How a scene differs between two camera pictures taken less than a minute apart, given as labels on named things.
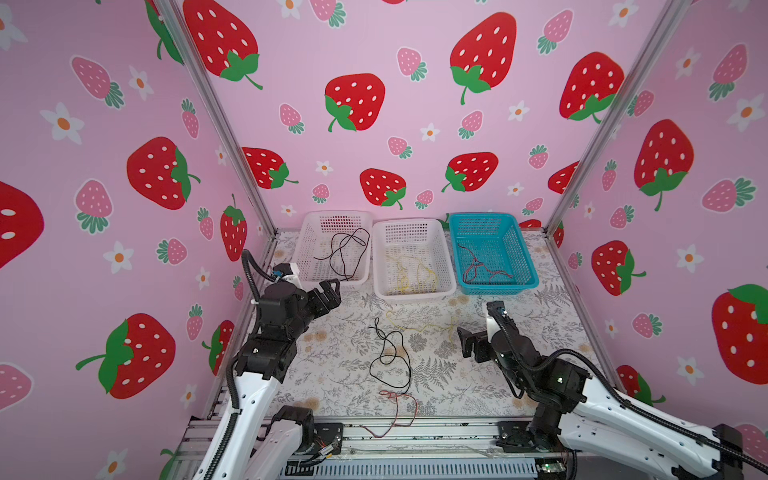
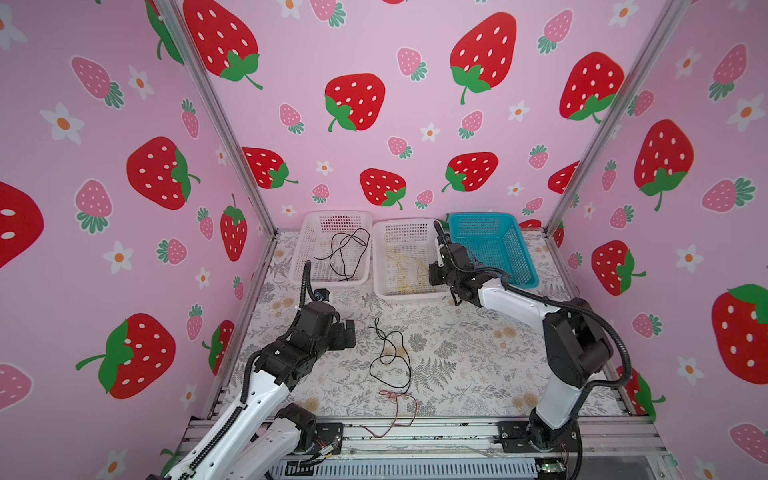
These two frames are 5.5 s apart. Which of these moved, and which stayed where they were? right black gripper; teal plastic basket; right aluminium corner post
Moved: right black gripper
Stayed: right aluminium corner post; teal plastic basket
